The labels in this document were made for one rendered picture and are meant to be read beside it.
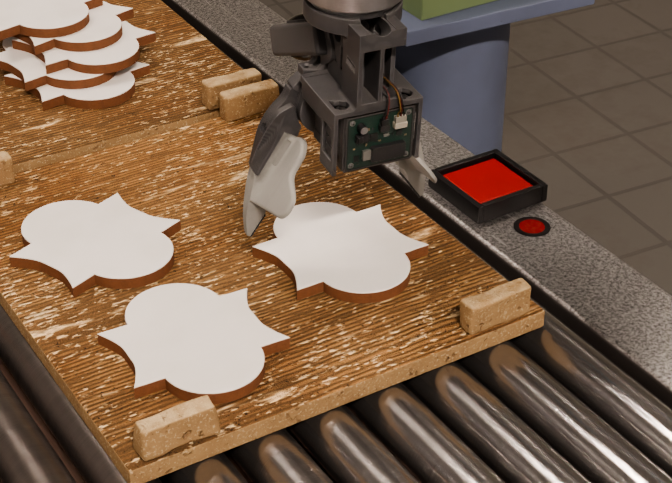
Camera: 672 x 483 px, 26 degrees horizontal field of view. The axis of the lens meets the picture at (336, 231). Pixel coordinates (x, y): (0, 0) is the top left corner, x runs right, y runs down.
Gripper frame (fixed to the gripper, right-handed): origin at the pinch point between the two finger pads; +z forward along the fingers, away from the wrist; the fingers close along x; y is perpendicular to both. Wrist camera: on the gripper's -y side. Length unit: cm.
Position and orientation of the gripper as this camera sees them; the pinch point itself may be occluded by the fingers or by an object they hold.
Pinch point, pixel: (331, 211)
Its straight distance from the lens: 116.7
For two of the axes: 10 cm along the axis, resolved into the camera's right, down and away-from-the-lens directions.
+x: 9.1, -2.2, 3.5
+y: 4.1, 5.4, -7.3
